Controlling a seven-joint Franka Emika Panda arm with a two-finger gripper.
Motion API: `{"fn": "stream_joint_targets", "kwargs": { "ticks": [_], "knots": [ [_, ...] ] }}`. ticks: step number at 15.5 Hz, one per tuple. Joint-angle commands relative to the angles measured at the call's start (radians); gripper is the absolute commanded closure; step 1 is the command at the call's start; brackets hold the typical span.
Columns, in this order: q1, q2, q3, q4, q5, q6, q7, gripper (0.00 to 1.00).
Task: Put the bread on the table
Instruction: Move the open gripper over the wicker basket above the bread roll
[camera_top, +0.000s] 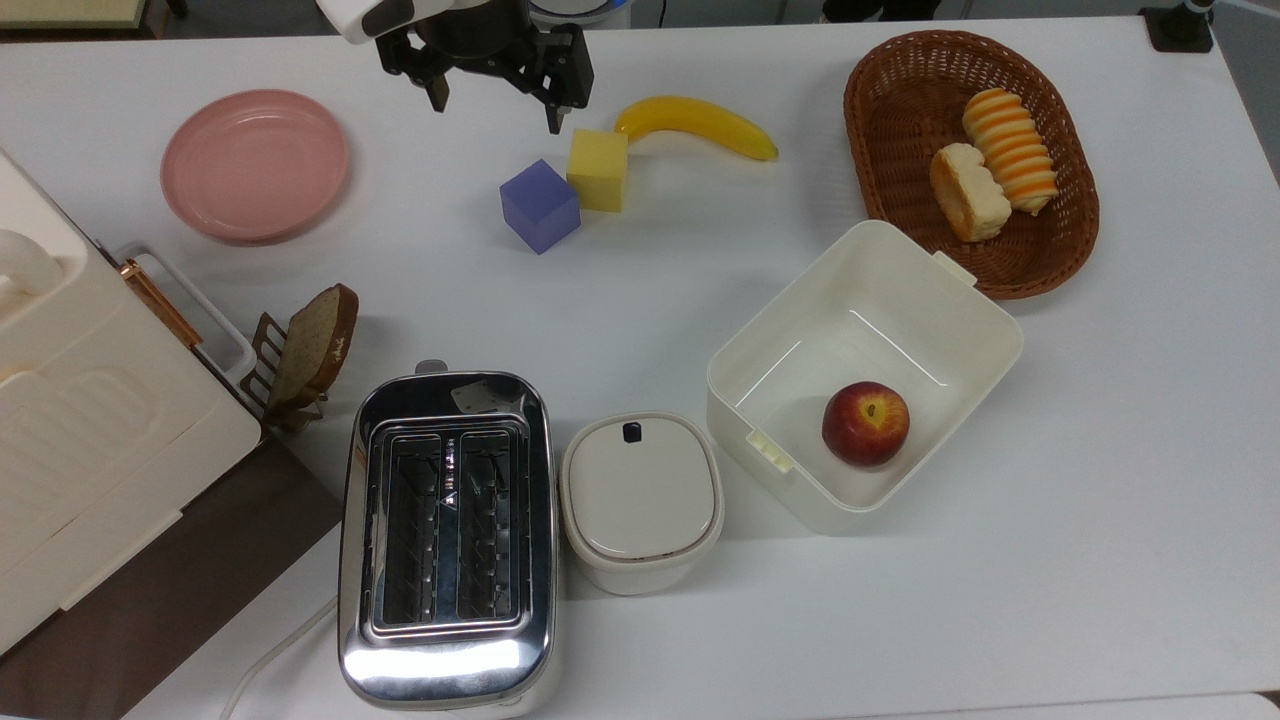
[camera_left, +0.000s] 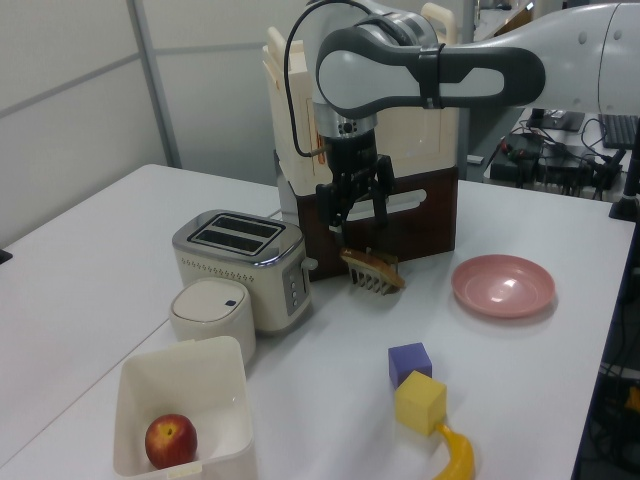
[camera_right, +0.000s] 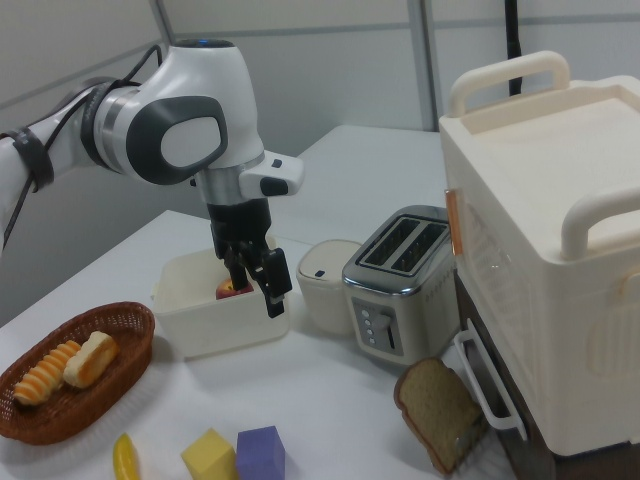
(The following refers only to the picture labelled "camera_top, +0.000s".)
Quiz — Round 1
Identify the white toaster cable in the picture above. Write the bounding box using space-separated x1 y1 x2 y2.
218 596 341 720

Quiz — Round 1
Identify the brown bread slice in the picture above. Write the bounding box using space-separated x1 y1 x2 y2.
268 283 360 409

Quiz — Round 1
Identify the white plastic bin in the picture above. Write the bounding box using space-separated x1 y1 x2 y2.
705 218 1026 537

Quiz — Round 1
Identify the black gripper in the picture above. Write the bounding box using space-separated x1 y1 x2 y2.
376 0 595 136

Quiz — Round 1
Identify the yellow banana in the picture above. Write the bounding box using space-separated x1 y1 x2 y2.
614 95 780 163

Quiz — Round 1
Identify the black clamp mount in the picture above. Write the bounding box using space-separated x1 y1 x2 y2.
1141 0 1217 54

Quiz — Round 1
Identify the red apple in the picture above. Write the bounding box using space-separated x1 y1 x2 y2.
821 381 912 469

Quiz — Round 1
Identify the yellow cube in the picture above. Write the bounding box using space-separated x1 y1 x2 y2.
566 128 630 214

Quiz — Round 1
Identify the pale bread chunk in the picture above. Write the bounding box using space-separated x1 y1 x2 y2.
929 142 1014 244

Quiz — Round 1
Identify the silver toaster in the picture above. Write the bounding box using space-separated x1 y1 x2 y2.
337 360 563 715

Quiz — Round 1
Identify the brown toast rack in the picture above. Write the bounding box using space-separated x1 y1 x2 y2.
244 312 329 434

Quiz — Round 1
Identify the white bread box appliance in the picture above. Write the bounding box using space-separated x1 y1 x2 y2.
0 148 264 657

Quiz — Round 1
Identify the pink plate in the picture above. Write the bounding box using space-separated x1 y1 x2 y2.
160 89 352 245

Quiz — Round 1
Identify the brown wicker basket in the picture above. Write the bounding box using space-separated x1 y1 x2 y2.
843 29 1101 301

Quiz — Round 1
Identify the white lidded container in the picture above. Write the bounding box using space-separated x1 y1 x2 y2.
558 411 726 597

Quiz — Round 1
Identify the purple cube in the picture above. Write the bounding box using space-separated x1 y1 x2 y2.
499 158 583 256

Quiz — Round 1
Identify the orange striped bread roll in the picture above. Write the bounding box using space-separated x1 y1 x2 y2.
962 87 1060 217

